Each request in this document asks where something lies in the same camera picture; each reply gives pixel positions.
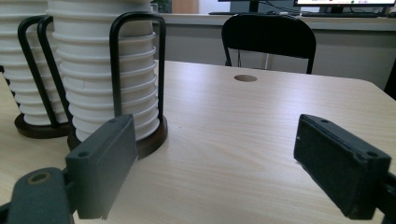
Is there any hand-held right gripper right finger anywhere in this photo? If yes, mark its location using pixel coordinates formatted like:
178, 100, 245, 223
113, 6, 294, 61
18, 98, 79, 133
292, 113, 392, 220

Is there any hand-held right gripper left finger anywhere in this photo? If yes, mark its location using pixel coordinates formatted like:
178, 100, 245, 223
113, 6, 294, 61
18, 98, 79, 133
64, 113, 138, 220

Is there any black wire cup holder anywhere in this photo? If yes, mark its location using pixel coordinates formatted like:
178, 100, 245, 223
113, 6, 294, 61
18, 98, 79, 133
36, 11, 169, 161
0, 15, 73, 140

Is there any stack of white paper cups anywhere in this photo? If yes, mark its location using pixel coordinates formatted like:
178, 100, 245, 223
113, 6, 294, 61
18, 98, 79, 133
0, 0, 68, 127
46, 0, 161, 143

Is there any black folding chair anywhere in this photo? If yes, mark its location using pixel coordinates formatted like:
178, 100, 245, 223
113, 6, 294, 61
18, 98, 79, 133
221, 13, 318, 75

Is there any black keyboard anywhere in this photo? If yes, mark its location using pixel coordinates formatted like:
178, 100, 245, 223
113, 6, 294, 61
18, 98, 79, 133
301, 11, 379, 19
208, 11, 250, 16

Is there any computer monitor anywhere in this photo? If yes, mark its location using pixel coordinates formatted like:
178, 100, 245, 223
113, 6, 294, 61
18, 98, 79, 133
293, 0, 396, 7
218, 0, 301, 14

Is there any grey background desk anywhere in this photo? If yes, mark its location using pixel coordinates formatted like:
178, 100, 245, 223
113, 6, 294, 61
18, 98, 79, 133
162, 12, 396, 33

